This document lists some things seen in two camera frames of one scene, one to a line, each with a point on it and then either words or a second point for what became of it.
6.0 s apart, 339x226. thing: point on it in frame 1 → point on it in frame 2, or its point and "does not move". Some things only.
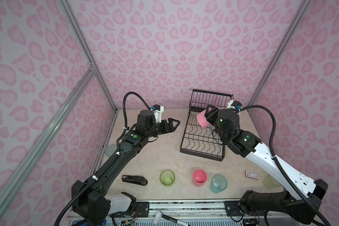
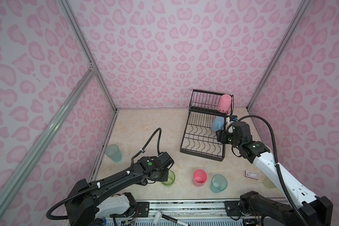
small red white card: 250,174 does not move
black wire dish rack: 203,141 does not move
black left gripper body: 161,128 → 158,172
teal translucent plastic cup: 218,183 does not move
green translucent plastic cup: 167,177 does not move
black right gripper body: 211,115 → 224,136
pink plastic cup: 202,119 → 224,103
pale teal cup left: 109,149 does not move
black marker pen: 159,215 does not move
